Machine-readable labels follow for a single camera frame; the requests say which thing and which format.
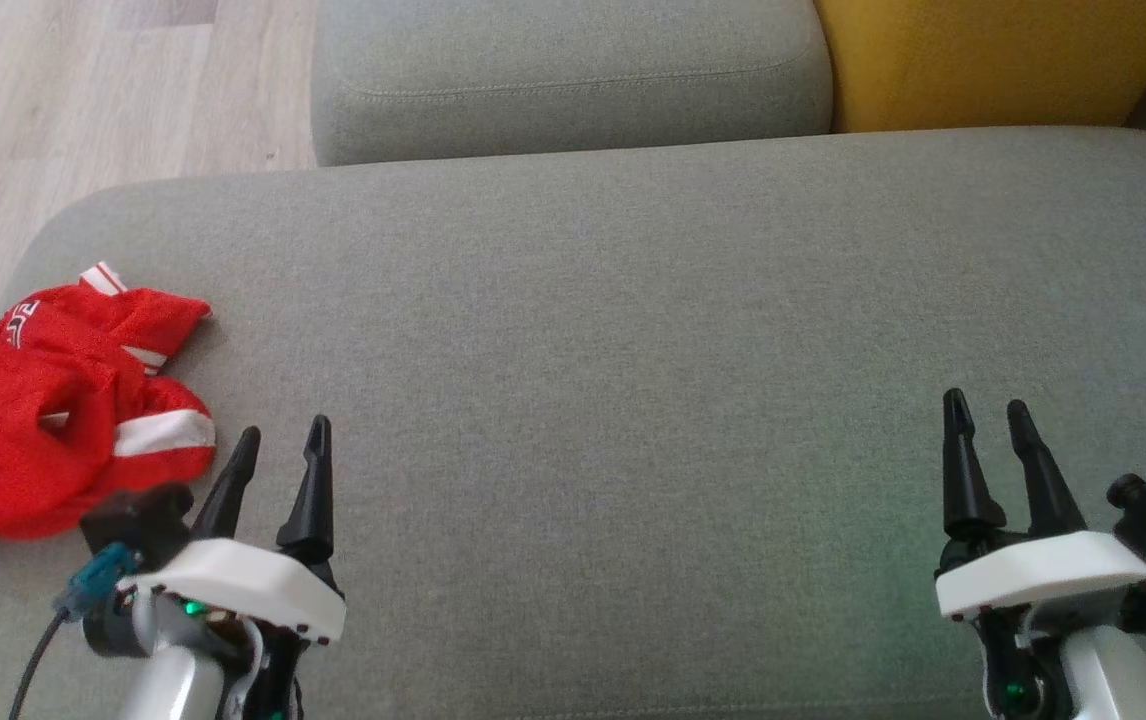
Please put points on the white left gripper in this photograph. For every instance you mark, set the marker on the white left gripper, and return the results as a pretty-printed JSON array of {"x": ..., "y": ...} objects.
[{"x": 253, "y": 580}]

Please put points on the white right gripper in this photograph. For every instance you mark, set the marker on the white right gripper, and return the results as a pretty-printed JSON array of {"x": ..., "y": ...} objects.
[{"x": 1043, "y": 575}]

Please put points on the red shorts white stripes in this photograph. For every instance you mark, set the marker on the red shorts white stripes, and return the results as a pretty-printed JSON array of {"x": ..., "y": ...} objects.
[{"x": 3, "y": 450}]

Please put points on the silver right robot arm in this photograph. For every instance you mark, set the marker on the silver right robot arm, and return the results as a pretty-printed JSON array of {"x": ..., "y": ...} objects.
[{"x": 1113, "y": 670}]

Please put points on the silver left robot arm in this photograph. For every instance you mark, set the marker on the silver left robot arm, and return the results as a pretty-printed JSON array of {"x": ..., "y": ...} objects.
[{"x": 178, "y": 680}]

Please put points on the large grey sofa ottoman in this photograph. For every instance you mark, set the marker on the large grey sofa ottoman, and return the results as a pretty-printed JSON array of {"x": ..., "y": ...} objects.
[{"x": 633, "y": 400}]

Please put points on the yellow sofa backrest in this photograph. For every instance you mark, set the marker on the yellow sofa backrest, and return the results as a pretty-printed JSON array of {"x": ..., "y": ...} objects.
[{"x": 993, "y": 60}]

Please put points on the grey sofa seat cushion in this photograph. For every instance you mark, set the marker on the grey sofa seat cushion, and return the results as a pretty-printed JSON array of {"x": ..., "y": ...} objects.
[{"x": 573, "y": 70}]

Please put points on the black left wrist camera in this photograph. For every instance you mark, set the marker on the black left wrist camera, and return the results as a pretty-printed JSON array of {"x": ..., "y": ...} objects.
[{"x": 138, "y": 515}]

